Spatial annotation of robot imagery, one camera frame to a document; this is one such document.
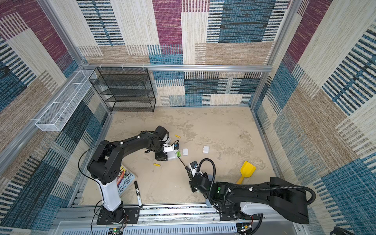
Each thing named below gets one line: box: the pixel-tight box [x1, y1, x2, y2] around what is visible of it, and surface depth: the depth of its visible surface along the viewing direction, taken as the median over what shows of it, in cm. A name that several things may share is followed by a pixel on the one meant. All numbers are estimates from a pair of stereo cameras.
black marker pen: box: [134, 181, 143, 208], surface depth 81 cm
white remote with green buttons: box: [166, 149, 182, 161], surface depth 95 cm
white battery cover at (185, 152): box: [182, 148, 188, 156], surface depth 98 cm
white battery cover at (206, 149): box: [202, 145, 210, 154], surface depth 98 cm
